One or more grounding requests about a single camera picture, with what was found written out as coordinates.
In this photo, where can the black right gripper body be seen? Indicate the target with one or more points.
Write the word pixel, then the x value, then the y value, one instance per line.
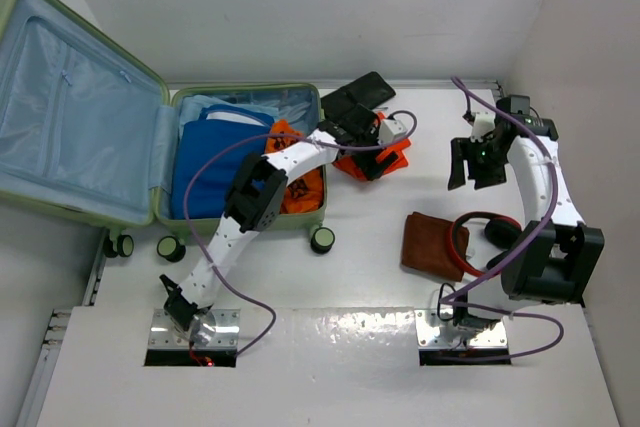
pixel 482 154

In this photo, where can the plain orange cloth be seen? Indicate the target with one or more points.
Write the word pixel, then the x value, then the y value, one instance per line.
pixel 363 127

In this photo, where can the red black headphones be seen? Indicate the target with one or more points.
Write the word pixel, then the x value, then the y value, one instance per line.
pixel 499 231

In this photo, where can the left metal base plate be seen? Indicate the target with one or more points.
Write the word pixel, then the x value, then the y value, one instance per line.
pixel 215 329

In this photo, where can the orange black patterned blanket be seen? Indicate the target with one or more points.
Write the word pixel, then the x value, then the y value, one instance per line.
pixel 306 193

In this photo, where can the black pouch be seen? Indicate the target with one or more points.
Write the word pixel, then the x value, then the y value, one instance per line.
pixel 369 91

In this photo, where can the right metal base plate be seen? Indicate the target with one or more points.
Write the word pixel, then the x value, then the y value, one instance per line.
pixel 435 334

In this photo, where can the metal base plate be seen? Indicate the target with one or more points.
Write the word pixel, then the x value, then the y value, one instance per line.
pixel 435 334
pixel 215 329

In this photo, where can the blue garment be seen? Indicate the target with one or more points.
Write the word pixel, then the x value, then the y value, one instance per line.
pixel 210 152

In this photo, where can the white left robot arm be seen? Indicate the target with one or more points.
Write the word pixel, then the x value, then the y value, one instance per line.
pixel 252 201

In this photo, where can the brown towel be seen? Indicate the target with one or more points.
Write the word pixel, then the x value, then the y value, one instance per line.
pixel 426 247

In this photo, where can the green hard-shell suitcase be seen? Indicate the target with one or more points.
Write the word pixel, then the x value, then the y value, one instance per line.
pixel 89 132

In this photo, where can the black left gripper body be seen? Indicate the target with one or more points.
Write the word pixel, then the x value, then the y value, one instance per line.
pixel 370 138

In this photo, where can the light blue cloth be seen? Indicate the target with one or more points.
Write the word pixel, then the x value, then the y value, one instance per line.
pixel 300 108

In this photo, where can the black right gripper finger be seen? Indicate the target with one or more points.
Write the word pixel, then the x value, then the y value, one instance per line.
pixel 457 177
pixel 485 178

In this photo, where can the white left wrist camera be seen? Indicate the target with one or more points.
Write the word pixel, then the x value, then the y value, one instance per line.
pixel 391 131

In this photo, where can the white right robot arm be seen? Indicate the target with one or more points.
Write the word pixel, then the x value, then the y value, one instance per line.
pixel 549 260

